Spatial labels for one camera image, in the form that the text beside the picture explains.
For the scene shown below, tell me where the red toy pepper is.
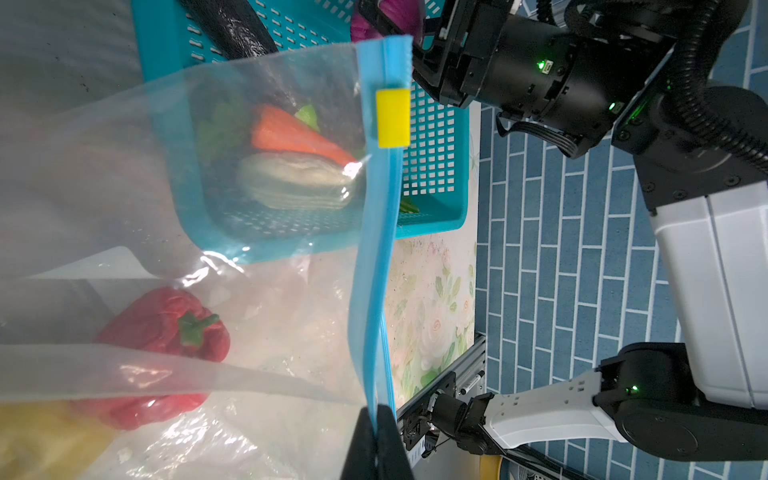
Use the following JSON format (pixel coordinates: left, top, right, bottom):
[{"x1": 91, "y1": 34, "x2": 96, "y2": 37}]
[{"x1": 72, "y1": 287, "x2": 231, "y2": 431}]

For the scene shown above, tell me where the teal plastic basket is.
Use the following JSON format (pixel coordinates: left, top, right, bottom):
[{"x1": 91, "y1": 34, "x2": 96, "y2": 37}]
[{"x1": 132, "y1": 1, "x2": 470, "y2": 263}]

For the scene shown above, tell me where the clear zip top bag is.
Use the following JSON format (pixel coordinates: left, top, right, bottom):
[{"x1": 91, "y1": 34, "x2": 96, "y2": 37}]
[{"x1": 1, "y1": 36, "x2": 411, "y2": 479}]

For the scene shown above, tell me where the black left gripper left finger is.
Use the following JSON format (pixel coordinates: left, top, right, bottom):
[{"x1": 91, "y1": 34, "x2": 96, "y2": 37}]
[{"x1": 339, "y1": 407, "x2": 378, "y2": 480}]

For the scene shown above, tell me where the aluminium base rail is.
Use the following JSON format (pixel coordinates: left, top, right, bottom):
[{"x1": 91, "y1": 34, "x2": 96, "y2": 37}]
[{"x1": 397, "y1": 333, "x2": 488, "y2": 420}]

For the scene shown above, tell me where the purple toy onion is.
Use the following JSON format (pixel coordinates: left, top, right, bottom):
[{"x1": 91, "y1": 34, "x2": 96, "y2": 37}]
[{"x1": 350, "y1": 0, "x2": 426, "y2": 43}]

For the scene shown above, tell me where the yellow toy potato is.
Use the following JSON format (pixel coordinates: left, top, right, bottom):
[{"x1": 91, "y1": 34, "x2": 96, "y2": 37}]
[{"x1": 1, "y1": 401, "x2": 118, "y2": 479}]

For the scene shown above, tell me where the orange toy carrot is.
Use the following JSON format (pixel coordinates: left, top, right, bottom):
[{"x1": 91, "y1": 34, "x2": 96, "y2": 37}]
[{"x1": 250, "y1": 105, "x2": 357, "y2": 167}]

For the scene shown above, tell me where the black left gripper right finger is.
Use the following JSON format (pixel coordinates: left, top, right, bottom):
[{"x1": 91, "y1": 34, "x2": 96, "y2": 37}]
[{"x1": 375, "y1": 404, "x2": 415, "y2": 480}]

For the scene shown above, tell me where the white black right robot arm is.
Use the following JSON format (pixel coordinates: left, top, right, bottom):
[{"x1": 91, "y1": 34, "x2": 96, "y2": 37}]
[{"x1": 388, "y1": 105, "x2": 682, "y2": 403}]

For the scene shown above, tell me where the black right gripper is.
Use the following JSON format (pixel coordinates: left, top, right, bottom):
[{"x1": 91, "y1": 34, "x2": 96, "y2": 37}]
[{"x1": 356, "y1": 1, "x2": 672, "y2": 158}]

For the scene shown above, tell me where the white toy radish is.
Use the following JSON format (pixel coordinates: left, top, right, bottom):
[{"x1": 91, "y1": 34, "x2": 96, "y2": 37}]
[{"x1": 235, "y1": 152, "x2": 363, "y2": 210}]

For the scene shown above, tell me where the black toy eggplant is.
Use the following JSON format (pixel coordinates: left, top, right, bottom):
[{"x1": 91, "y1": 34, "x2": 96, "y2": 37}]
[{"x1": 179, "y1": 0, "x2": 279, "y2": 60}]

